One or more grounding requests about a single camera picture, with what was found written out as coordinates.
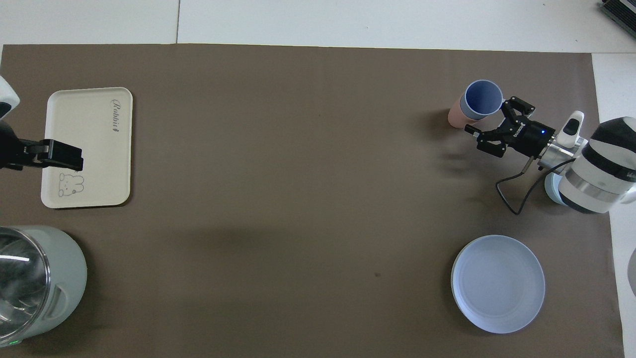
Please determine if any black stand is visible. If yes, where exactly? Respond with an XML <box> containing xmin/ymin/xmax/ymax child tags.
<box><xmin>598</xmin><ymin>0</ymin><xmax>636</xmax><ymax>26</ymax></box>

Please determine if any blue and pink cup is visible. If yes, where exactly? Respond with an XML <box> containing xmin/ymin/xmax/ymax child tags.
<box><xmin>448</xmin><ymin>80</ymin><xmax>504</xmax><ymax>130</ymax></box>

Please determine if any light blue plate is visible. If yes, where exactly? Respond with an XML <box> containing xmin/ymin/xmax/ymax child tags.
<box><xmin>450</xmin><ymin>235</ymin><xmax>546</xmax><ymax>335</ymax></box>

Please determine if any cream tray with rabbit print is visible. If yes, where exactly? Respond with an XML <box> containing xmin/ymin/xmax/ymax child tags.
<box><xmin>40</xmin><ymin>87</ymin><xmax>134</xmax><ymax>209</ymax></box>

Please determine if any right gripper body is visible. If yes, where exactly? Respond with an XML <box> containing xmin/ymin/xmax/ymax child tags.
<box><xmin>503</xmin><ymin>118</ymin><xmax>557</xmax><ymax>157</ymax></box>

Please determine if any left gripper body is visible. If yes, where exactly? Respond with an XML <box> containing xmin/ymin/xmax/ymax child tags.
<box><xmin>0</xmin><ymin>121</ymin><xmax>24</xmax><ymax>171</ymax></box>

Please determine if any black cable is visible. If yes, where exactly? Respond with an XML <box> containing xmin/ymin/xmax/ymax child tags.
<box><xmin>495</xmin><ymin>156</ymin><xmax>578</xmax><ymax>216</ymax></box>

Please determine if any light blue round dish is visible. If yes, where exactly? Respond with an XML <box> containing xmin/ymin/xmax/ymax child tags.
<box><xmin>544</xmin><ymin>172</ymin><xmax>567</xmax><ymax>206</ymax></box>

